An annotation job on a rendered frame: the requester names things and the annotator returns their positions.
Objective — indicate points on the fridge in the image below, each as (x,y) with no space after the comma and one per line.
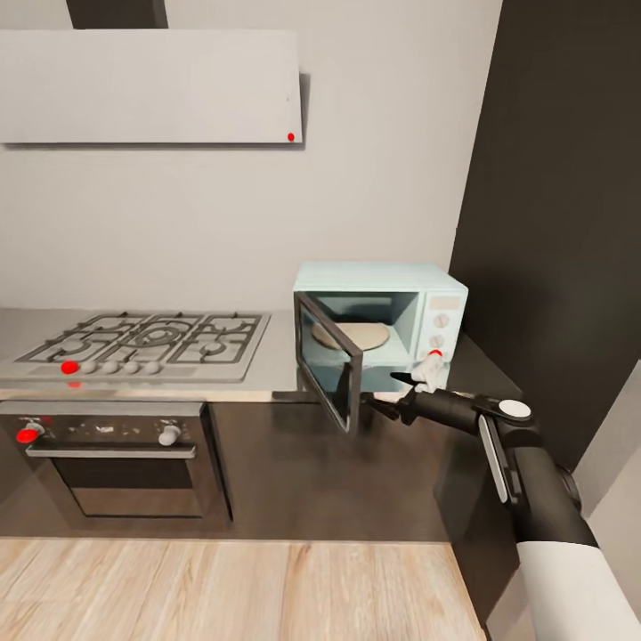
(549,244)

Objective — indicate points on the burner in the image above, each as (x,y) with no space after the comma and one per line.
(145,346)

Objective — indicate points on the range hood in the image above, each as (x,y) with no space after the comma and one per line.
(121,75)

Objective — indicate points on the microwave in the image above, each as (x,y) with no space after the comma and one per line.
(349,313)

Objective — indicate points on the oven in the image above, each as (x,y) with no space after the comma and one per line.
(124,466)

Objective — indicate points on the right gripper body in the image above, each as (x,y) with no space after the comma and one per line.
(435,406)

